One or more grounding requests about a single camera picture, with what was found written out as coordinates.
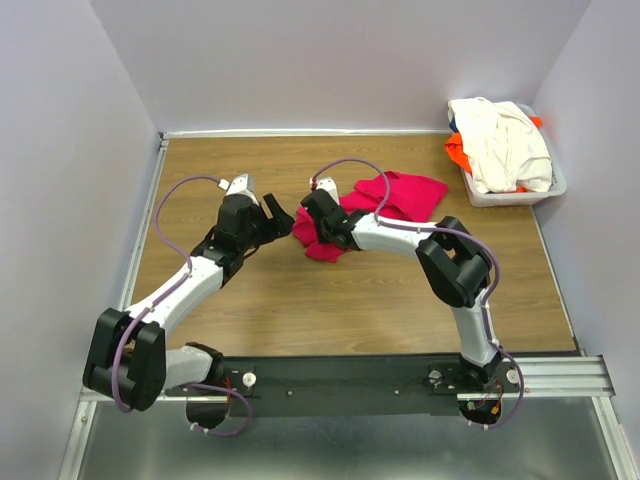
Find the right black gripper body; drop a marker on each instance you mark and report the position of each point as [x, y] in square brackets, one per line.
[323, 234]

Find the white laundry basket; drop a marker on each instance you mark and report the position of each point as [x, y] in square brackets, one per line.
[558, 184]

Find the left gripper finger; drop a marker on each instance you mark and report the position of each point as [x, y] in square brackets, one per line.
[274, 207]
[282, 224]

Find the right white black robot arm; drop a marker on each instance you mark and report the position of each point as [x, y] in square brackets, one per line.
[460, 270]

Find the white t shirt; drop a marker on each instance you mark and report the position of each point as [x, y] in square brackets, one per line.
[504, 147]

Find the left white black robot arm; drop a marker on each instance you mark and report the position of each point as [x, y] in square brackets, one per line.
[128, 359]

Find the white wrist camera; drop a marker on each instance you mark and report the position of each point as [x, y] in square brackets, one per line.
[242, 185]
[327, 184]

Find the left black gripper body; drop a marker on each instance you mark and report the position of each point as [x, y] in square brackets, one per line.
[261, 230]

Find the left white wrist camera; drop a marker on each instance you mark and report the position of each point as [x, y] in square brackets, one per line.
[242, 185]

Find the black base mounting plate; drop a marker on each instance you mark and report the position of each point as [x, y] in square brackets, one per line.
[363, 385]

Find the orange t shirt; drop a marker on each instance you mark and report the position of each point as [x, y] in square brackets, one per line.
[454, 149]

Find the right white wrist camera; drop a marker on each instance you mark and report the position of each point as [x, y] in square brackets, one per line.
[327, 184]

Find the pink t shirt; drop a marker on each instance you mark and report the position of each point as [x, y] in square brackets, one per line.
[413, 198]

